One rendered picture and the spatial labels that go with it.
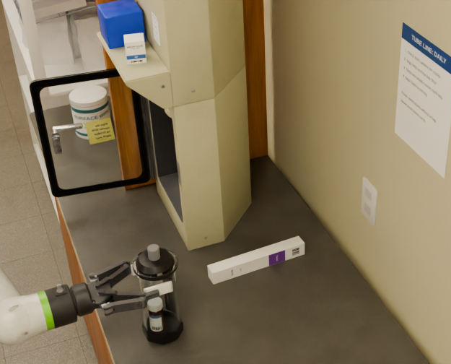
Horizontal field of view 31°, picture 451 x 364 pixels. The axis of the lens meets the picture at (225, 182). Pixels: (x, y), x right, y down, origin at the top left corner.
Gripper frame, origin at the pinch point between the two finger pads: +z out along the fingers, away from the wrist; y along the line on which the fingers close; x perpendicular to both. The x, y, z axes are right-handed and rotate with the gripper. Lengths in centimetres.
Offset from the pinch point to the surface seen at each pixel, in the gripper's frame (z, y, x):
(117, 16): 11, 47, -47
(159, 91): 13.8, 27.4, -34.0
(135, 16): 15, 46, -46
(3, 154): -8, 264, 112
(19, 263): -19, 165, 112
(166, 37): 17, 28, -48
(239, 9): 41, 38, -46
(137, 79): 8.8, 27.9, -38.3
